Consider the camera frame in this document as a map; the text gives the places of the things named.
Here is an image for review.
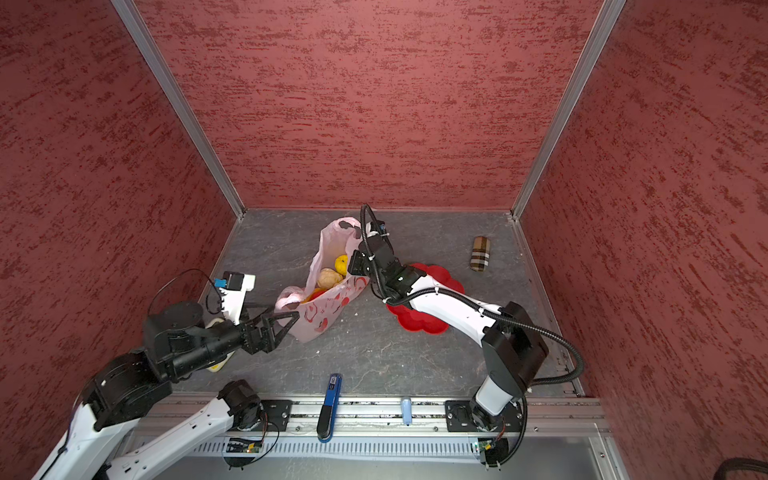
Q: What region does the pink printed plastic bag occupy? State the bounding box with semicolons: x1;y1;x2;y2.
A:
275;217;369;343

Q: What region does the beige garlic bulb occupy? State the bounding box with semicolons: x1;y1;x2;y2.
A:
316;268;345;290

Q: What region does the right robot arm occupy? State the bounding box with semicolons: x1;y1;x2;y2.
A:
348;224;549;431

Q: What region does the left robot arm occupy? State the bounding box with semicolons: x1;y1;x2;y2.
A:
35;302;300;479

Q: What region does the yellow lemon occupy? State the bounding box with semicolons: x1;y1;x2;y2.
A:
334;254;348;277

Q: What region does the red flower-shaped plate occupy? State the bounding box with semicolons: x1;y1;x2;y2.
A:
385;262;467;336

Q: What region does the plaid fabric pouch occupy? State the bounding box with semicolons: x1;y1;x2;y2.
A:
469;236;491;272

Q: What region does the small light blue cylinder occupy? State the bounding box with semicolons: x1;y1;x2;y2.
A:
400;398;413;426

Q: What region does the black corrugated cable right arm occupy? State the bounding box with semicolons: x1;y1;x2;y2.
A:
358;203;585;386

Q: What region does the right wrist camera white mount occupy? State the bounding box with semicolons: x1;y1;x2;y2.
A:
366;221;389;238

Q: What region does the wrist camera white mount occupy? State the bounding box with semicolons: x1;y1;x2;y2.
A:
214;271;256;325
366;221;389;238

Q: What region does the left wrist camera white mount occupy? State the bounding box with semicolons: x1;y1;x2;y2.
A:
214;271;256;325

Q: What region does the blue black handled tool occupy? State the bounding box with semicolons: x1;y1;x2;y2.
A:
316;373;343;443

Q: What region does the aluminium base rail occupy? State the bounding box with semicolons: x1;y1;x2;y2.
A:
119;392;628;480

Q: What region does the aluminium corner post left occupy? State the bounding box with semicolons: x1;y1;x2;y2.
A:
111;0;247;222

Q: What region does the aluminium corner post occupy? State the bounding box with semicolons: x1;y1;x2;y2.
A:
111;0;247;222
511;0;626;223

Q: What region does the aluminium corner post right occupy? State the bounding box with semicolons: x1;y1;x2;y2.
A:
511;0;626;223

